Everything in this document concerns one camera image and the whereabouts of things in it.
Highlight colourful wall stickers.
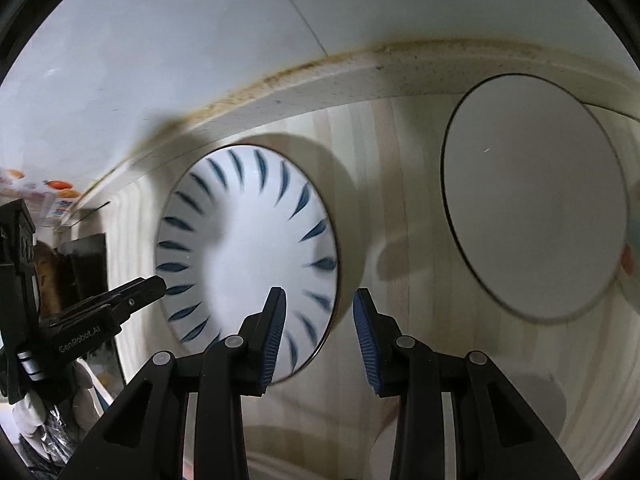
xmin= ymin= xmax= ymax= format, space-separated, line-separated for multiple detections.
xmin=0 ymin=166 xmax=84 ymax=227

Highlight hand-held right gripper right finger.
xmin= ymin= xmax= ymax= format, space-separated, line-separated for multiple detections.
xmin=352 ymin=287 xmax=581 ymax=480

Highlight plain white plate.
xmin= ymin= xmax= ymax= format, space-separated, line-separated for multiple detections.
xmin=440 ymin=74 xmax=630 ymax=322

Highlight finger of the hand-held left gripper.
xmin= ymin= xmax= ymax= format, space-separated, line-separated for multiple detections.
xmin=102 ymin=275 xmax=167 ymax=319

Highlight striped cat print table mat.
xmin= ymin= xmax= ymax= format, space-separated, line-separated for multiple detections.
xmin=75 ymin=94 xmax=640 ymax=480

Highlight white plate with blue strokes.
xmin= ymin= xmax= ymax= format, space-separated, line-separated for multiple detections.
xmin=154 ymin=145 xmax=342 ymax=386

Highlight floral rim plate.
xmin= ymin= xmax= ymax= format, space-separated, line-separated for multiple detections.
xmin=584 ymin=104 xmax=640 ymax=321

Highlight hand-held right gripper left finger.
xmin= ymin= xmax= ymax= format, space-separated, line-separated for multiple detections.
xmin=57 ymin=286 xmax=288 ymax=480

